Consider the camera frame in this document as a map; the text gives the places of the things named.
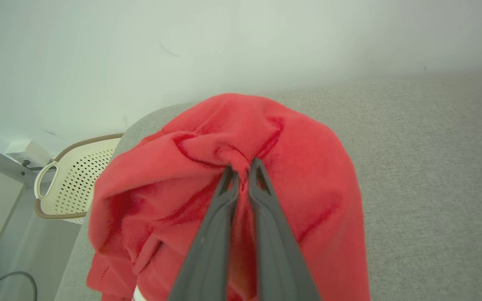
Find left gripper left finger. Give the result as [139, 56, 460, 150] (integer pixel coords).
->
[168, 166, 240, 301]

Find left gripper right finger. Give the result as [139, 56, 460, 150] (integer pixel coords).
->
[248, 158, 321, 301]

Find red shorts with white stripe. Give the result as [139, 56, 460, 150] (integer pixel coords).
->
[86, 93, 371, 301]

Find cream perforated laundry basket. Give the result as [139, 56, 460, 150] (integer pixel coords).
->
[34, 133, 124, 225]

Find dark floor cable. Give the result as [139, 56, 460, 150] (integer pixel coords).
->
[0, 271, 38, 301]

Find white wall outlet box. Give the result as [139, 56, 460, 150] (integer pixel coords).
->
[5, 140, 53, 168]

